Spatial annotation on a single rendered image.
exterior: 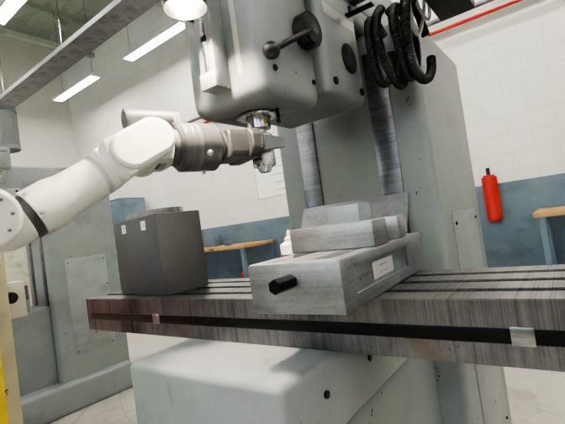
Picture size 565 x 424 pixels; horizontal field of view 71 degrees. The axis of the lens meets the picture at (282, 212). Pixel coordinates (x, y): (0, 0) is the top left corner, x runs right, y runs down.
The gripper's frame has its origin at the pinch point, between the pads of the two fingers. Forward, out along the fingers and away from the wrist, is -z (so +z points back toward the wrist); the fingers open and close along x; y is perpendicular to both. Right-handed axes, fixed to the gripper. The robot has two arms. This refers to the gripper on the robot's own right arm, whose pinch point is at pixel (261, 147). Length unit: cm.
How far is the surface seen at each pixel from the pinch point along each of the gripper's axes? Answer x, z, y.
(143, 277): 30.4, 18.7, 23.9
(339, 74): -6.6, -18.5, -14.5
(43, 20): 881, -61, -499
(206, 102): 1.7, 10.1, -9.4
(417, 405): -8, -26, 60
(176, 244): 22.4, 12.5, 17.2
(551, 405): 29, -168, 124
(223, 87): -5.5, 9.9, -9.7
